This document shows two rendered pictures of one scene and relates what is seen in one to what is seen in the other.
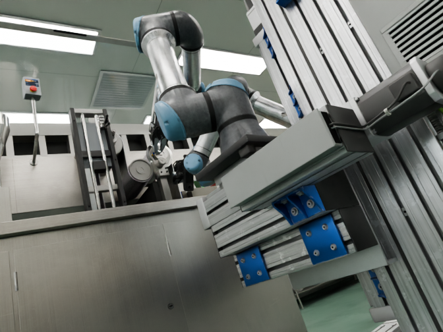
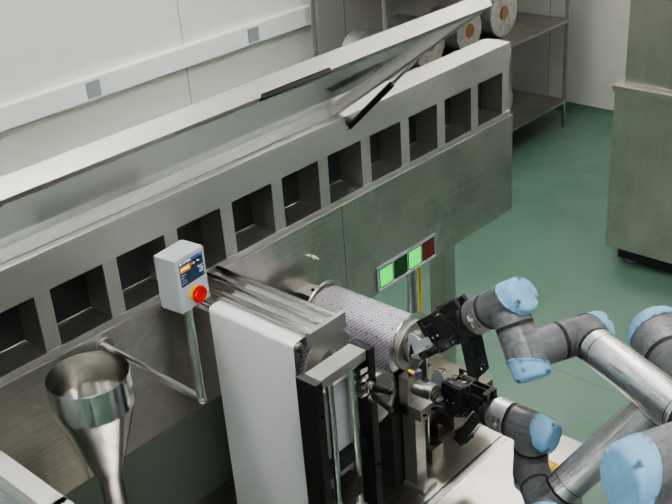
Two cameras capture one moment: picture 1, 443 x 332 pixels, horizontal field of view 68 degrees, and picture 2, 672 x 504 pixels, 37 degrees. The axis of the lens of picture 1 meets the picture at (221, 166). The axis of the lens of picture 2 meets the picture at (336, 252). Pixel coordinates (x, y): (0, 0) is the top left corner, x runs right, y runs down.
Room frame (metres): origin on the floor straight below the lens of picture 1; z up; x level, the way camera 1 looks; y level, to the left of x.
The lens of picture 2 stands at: (-0.20, 0.74, 2.45)
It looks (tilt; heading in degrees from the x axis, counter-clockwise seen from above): 27 degrees down; 351
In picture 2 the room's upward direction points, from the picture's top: 4 degrees counter-clockwise
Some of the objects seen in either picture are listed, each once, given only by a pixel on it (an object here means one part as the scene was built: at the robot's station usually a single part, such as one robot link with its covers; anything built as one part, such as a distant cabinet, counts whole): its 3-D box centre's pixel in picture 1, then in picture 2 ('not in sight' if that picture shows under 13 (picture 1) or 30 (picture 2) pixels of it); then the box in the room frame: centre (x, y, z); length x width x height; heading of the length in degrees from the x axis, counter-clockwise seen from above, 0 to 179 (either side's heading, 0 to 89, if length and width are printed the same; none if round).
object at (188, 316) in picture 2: (34, 114); (194, 351); (1.29, 0.75, 1.51); 0.02 x 0.02 x 0.20
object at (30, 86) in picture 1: (31, 87); (185, 277); (1.28, 0.75, 1.66); 0.07 x 0.07 x 0.10; 43
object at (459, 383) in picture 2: (184, 167); (470, 399); (1.53, 0.17, 1.12); 0.12 x 0.08 x 0.09; 37
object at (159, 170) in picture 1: (165, 187); (418, 432); (1.53, 0.29, 1.05); 0.06 x 0.05 x 0.31; 37
